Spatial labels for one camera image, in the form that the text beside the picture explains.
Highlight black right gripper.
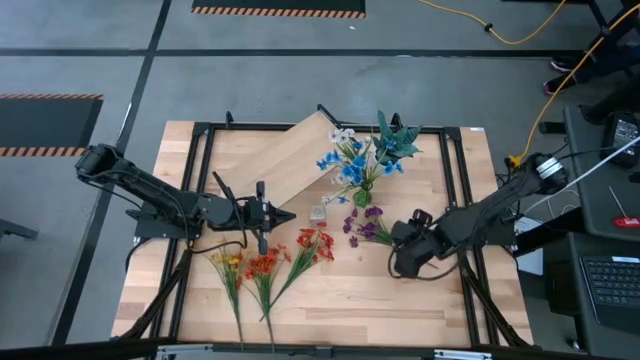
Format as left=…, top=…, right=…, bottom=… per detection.
left=390, top=209, right=449, bottom=279

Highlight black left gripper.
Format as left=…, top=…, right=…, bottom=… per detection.
left=234, top=180, right=297, bottom=255

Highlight red artificial flower bunch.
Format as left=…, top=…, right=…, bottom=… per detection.
left=258, top=221, right=336, bottom=323

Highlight purple artificial flower bunch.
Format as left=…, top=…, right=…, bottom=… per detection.
left=342, top=204, right=396, bottom=250

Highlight yellow artificial flower bunch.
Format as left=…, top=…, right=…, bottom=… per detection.
left=208, top=244, right=247, bottom=353

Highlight green glass vase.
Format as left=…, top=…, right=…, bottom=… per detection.
left=353, top=182, right=374, bottom=209

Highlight blue artificial flower bunch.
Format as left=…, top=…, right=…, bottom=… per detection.
left=315, top=138, right=405, bottom=205

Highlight green plant in white pot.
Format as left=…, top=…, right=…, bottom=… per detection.
left=372, top=109, right=424, bottom=167

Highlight white paper sheet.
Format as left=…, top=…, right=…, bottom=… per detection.
left=513, top=215, right=545, bottom=277

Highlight black keyboard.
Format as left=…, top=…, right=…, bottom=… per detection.
left=579, top=255, right=640, bottom=322

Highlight black mat orange hazard stripes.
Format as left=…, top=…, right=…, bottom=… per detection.
left=0, top=93, right=105, bottom=158
left=191, top=0, right=367, bottom=20

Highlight person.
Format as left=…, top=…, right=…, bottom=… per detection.
left=543, top=44, right=640, bottom=97
left=579, top=84, right=640, bottom=126

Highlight grey metal leg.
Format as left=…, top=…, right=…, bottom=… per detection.
left=0, top=218, right=40, bottom=241

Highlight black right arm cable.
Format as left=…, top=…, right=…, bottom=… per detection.
left=387, top=244, right=460, bottom=282

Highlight black aluminium table frame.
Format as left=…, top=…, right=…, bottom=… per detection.
left=112, top=103, right=534, bottom=360

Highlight yellow extension cable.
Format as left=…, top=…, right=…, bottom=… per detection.
left=507, top=3, right=640, bottom=169
left=417, top=0, right=569, bottom=46

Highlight white cable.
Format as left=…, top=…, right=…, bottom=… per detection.
left=522, top=135, right=640, bottom=215

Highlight red handled screwdriver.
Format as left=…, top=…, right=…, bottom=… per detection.
left=608, top=185, right=640, bottom=230

